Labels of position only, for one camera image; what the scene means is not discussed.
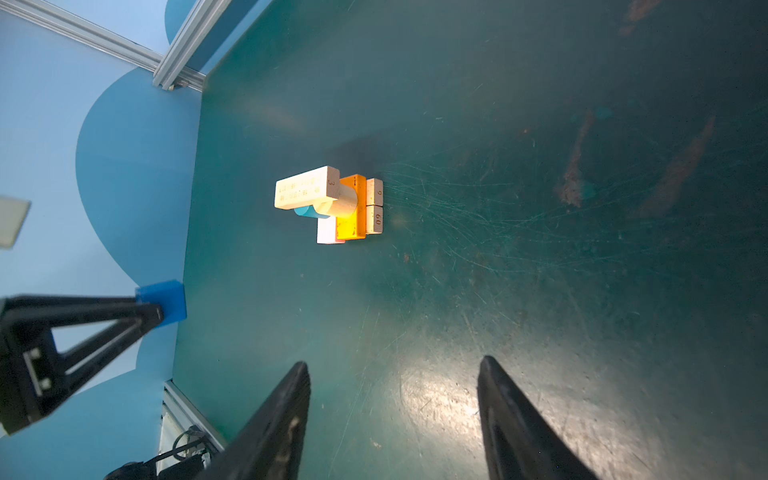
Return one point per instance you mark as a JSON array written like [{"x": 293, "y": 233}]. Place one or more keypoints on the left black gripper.
[{"x": 21, "y": 372}]

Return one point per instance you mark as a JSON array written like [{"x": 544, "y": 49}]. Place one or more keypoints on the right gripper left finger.
[{"x": 271, "y": 443}]

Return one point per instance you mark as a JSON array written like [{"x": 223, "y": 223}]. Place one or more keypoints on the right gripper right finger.
[{"x": 518, "y": 442}]

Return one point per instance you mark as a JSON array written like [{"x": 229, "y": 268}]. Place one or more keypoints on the blue wood cube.
[{"x": 169, "y": 295}]

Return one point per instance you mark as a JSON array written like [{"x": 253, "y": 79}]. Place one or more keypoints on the pink wood block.
[{"x": 327, "y": 231}]

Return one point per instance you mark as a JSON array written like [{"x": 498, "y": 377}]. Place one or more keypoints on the orange wood block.
[{"x": 353, "y": 226}]

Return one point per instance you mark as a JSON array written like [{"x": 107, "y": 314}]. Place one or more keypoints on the teal wood cylinder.
[{"x": 309, "y": 212}]

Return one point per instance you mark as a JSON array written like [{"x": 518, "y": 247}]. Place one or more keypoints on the natural wood cylinder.
[{"x": 344, "y": 206}]

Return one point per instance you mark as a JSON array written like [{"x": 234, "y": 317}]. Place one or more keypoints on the natural wood block front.
[{"x": 374, "y": 220}]

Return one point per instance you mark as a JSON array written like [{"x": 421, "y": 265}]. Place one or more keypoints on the natural wood block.
[
  {"x": 374, "y": 220},
  {"x": 308, "y": 188},
  {"x": 374, "y": 192}
]

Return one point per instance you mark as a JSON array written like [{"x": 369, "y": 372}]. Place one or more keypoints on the aluminium front rail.
[{"x": 178, "y": 415}]

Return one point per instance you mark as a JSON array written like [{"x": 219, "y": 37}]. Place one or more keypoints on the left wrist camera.
[{"x": 13, "y": 213}]

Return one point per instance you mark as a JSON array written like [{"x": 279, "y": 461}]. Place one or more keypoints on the aluminium rear frame bar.
[{"x": 67, "y": 24}]

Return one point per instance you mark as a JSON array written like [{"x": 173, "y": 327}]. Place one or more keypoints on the aluminium left frame post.
[{"x": 172, "y": 70}]

